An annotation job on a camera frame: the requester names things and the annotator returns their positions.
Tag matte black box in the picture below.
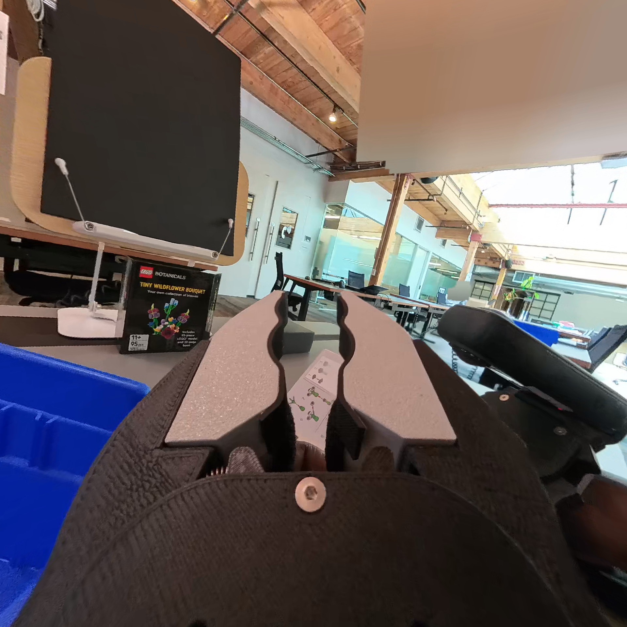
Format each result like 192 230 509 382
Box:
282 322 316 355

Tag black board on white stand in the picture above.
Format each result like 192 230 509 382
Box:
10 0 250 341

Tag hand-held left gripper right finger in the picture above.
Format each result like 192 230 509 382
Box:
329 291 457 461

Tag wooden table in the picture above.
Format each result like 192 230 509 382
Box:
284 275 451 336

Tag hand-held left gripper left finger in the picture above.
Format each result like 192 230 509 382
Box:
165 291 295 461

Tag grey desk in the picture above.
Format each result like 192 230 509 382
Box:
0 304 627 481

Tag black office chair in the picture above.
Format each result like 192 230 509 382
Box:
272 252 304 314

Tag blue plastic bin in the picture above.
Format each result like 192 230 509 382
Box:
0 343 151 627

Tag blue plastic crate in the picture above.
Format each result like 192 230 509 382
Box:
515 322 561 346

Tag person's right hand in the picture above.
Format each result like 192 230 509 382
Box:
561 478 627 571

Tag white instruction booklet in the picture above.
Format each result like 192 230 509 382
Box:
287 350 346 446

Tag black glossy cardboard box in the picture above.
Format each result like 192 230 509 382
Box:
120 260 222 354

